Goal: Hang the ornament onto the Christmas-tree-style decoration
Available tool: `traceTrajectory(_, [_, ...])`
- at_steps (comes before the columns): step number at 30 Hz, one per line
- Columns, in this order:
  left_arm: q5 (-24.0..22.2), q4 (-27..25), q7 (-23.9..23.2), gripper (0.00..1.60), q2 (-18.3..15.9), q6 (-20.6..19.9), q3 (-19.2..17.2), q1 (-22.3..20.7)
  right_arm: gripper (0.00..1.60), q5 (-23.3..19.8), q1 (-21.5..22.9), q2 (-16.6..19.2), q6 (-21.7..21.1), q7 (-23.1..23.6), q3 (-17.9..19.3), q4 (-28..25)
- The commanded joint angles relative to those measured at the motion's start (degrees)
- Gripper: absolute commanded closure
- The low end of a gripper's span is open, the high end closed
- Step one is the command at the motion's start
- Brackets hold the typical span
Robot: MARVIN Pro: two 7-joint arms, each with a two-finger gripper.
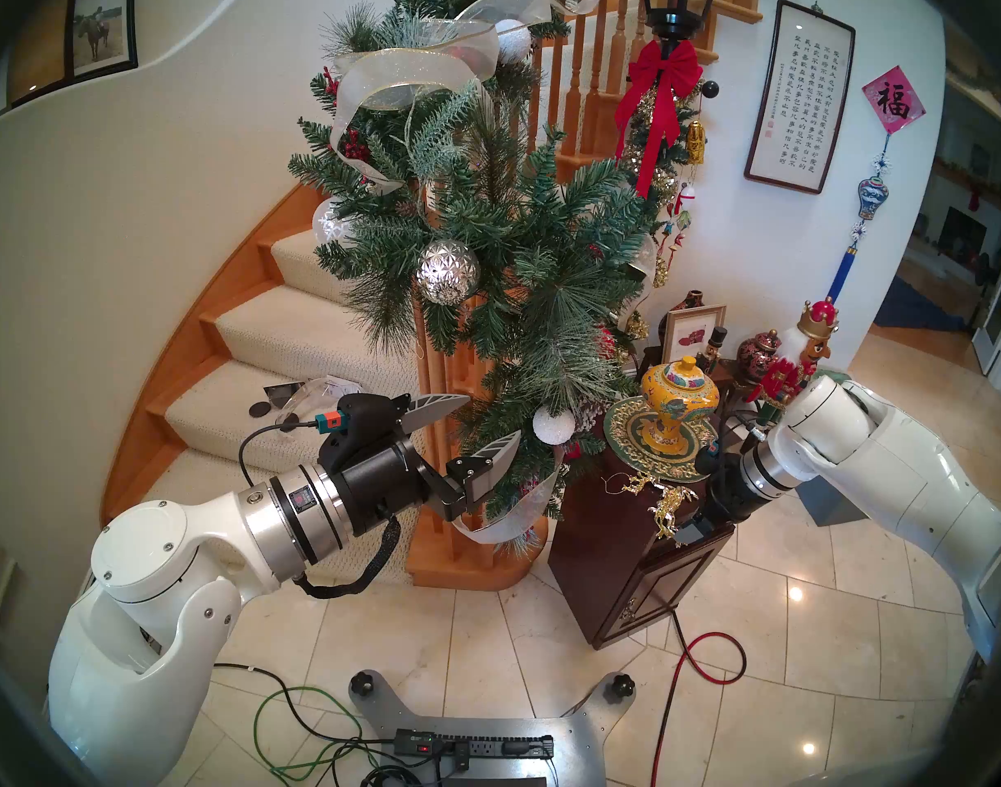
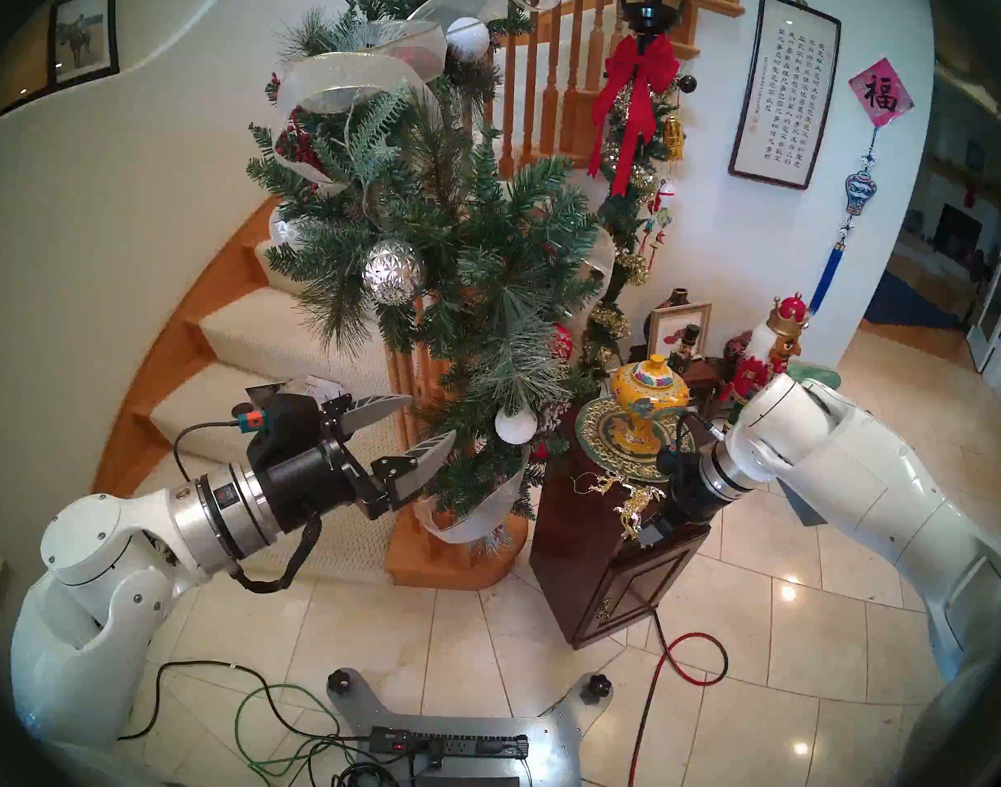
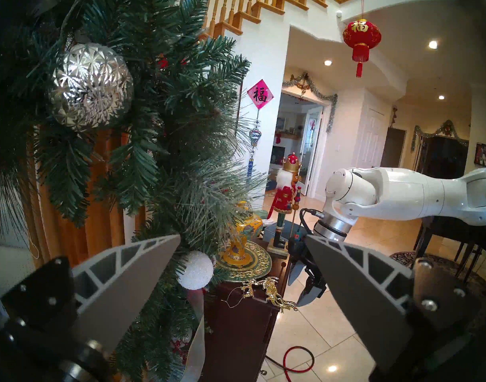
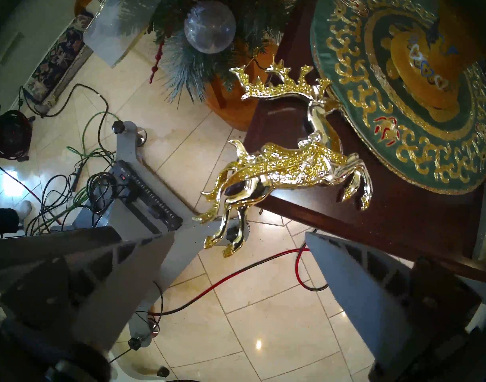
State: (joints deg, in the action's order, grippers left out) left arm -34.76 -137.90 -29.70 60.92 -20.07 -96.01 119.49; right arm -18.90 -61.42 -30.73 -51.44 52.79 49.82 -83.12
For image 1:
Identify red velvet bow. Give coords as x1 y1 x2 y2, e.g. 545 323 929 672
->
613 38 704 200

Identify blue porcelain charm with tassel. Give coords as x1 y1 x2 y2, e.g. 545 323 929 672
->
828 134 891 303

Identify white glitter ball ornament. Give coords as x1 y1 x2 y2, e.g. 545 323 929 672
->
492 19 534 65
532 406 577 446

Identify black braided cable sleeve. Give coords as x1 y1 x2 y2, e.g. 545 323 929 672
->
294 515 403 600

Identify framed Chinese calligraphy scroll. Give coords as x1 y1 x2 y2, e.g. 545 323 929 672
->
744 0 858 196

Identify sheer white gold-edged ribbon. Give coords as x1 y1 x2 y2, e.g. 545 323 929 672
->
332 0 604 192
451 441 567 546

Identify green gold round mat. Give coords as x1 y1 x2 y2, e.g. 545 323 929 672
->
603 393 724 484

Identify lamp post garland with tinsel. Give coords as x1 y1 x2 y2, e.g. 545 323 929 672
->
617 80 702 343

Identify wooden stair balustrade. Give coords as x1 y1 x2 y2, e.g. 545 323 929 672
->
410 0 804 548

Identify blue-grey waste bin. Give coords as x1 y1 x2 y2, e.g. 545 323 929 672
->
795 478 866 524

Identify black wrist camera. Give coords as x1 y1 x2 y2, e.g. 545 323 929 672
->
316 393 409 466
695 433 735 475

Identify red diamond fu paper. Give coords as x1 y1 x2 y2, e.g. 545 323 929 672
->
861 65 927 135

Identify dark wooden cabinet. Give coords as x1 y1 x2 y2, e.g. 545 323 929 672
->
547 367 747 651

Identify blue floor rug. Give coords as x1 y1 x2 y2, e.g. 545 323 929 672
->
873 277 960 331

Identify brown framed picture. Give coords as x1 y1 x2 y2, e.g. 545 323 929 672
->
5 0 79 110

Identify dark fireplace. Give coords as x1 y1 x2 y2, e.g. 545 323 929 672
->
939 206 989 253

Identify black floor cable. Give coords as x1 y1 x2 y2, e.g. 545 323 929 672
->
213 662 403 787

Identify clear glass ball ornament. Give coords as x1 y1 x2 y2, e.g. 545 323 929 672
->
312 199 358 248

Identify black lantern lamp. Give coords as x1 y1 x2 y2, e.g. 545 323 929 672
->
638 0 726 44

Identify thin black camera cable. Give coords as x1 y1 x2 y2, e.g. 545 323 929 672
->
238 421 321 489

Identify grey metal robot base plate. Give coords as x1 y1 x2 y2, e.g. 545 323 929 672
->
349 669 636 787

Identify dark cloisonne lidded jar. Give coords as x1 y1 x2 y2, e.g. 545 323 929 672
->
736 328 784 376

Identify yellow porcelain lidded jar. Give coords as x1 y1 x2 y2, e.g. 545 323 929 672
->
640 355 721 456

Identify green cable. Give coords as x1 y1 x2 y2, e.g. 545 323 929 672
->
253 685 403 782

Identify carpeted wooden staircase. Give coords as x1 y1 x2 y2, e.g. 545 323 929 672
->
99 179 550 594

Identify silver faceted ball ornament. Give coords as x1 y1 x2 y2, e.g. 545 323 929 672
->
416 239 481 306

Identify red and black cable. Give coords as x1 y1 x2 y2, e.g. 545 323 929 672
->
649 609 749 787

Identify gold glitter reindeer ornament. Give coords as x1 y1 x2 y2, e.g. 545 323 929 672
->
603 474 699 542

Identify small silver picture frame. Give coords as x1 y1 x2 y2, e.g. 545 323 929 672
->
660 304 728 366

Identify black power strip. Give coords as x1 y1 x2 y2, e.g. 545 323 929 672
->
394 730 555 766

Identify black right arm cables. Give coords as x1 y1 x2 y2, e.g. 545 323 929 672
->
717 412 776 450

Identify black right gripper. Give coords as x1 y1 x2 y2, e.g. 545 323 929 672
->
672 456 765 546

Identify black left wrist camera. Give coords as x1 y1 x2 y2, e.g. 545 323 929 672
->
316 393 409 466

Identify clear plastic packaging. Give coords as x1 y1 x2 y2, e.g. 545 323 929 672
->
291 374 362 421

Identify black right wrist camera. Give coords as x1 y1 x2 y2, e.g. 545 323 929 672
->
695 433 735 475

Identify large red crowned nutcracker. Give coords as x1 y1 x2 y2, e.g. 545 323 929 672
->
750 298 841 409

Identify green pine Christmas garland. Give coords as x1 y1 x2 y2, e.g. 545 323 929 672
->
287 0 661 548

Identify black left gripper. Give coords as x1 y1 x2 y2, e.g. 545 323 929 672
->
330 393 522 539

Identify framed horse rider photo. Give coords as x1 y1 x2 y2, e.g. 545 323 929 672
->
64 0 139 81

